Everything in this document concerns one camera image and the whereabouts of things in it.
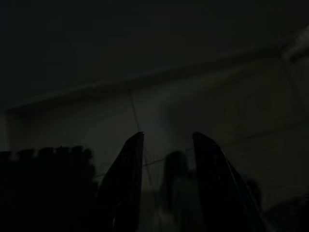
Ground black robot leg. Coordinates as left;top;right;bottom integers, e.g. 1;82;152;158
0;145;98;232

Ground white door frame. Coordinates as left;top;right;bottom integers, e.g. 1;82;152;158
281;24;309;62

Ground white skirting board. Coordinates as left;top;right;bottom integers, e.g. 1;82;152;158
4;45;288;113

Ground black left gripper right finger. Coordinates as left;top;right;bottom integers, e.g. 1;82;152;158
192;131;266;232

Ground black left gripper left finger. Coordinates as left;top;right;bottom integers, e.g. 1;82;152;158
96;131;145;232

